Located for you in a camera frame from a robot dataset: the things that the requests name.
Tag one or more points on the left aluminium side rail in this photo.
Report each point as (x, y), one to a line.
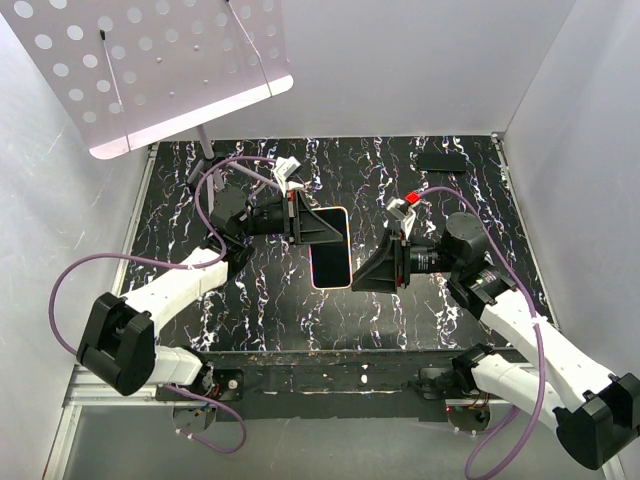
(122, 207)

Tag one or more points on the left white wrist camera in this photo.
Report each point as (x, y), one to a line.
(283, 170)

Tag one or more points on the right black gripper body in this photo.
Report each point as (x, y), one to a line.
(403, 261)

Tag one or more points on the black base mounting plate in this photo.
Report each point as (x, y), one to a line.
(403, 405)

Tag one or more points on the aluminium side rail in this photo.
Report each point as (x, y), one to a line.
(122, 207)
(497, 139)

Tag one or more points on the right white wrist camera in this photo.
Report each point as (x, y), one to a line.
(404, 212)

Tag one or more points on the bare black phone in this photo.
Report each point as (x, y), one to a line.
(441, 162)

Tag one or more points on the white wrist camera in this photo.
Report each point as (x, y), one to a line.
(404, 212)
(283, 170)

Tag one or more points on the music stand tripod pole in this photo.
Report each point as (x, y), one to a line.
(215, 182)

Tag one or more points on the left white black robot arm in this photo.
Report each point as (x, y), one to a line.
(119, 341)

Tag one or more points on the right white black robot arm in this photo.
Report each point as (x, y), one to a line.
(593, 412)

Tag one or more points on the aluminium front rail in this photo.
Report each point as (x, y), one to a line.
(100, 395)

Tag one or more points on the perforated music stand desk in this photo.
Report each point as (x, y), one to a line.
(131, 73)

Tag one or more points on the right aluminium side rail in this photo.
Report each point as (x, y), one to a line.
(497, 139)

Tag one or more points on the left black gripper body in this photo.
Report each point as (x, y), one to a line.
(289, 213)

